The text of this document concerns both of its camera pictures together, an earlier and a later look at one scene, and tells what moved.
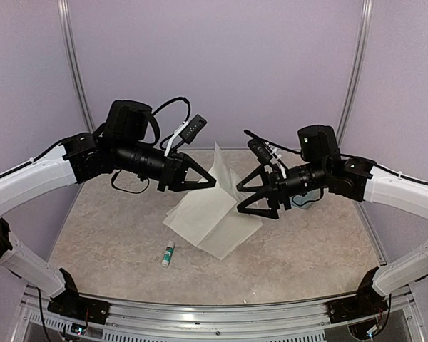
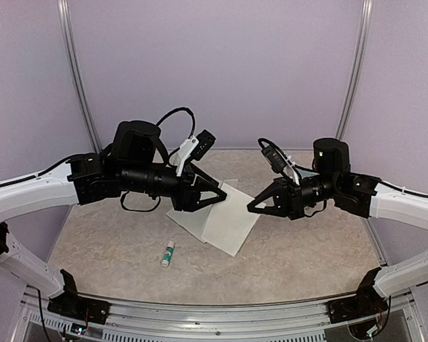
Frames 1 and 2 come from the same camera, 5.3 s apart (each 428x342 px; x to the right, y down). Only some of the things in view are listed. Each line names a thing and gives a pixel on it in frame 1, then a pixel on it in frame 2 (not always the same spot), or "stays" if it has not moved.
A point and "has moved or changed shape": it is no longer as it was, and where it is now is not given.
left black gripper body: [168, 177] to [183, 200]
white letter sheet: [211, 218] has moved or changed shape
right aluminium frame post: [367, 10] stays
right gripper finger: [259, 170] to [267, 195]
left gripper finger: [187, 186] to [204, 203]
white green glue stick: [167, 253] stays
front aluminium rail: [145, 320] stays
